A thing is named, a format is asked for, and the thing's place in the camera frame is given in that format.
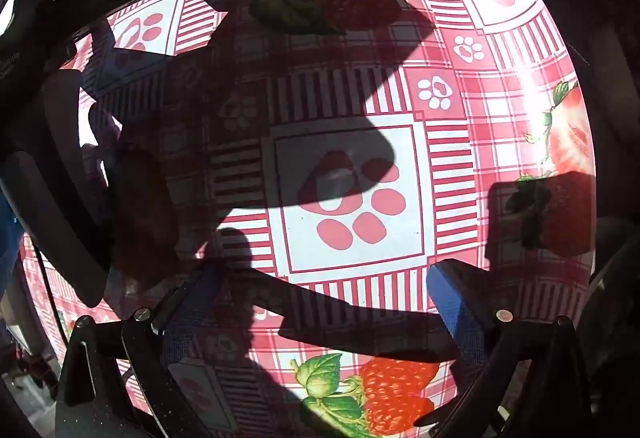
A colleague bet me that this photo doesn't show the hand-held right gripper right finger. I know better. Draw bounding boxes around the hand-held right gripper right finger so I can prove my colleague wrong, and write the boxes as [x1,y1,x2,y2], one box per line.
[415,258,593,438]

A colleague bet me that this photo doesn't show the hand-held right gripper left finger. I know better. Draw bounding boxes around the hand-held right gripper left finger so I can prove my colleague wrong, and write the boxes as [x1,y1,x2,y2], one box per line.
[55,263,223,438]

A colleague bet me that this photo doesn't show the person's left forearm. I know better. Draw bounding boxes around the person's left forearm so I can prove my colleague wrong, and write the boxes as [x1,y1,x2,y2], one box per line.
[0,195,25,249]

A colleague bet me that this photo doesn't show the red checked strawberry tablecloth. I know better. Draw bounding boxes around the red checked strawberry tablecloth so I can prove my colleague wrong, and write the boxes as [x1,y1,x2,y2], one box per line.
[20,0,598,438]

